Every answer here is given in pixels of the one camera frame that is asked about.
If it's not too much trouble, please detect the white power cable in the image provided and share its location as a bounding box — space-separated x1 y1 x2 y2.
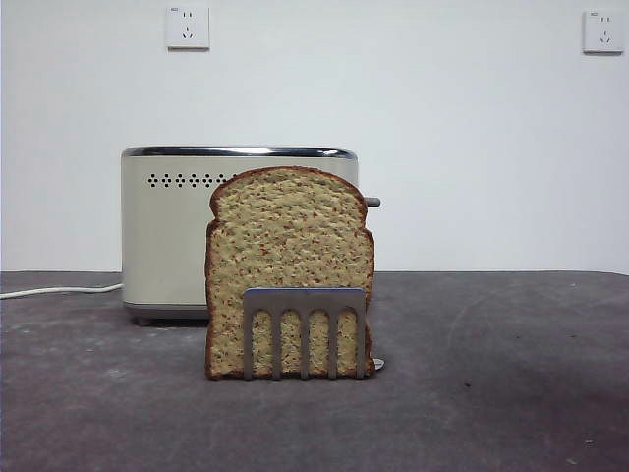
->
0 281 124 301

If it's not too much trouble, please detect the cream steel toaster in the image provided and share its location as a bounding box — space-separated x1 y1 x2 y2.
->
120 145 365 326

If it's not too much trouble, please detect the brown wholegrain bread slice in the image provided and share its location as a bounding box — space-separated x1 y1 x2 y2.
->
204 165 375 381

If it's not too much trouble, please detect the polished steel toast rack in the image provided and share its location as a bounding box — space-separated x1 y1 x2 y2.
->
242 287 385 381

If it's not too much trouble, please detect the white wall socket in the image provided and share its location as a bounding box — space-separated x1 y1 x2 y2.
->
582 9 625 55
165 5 211 51

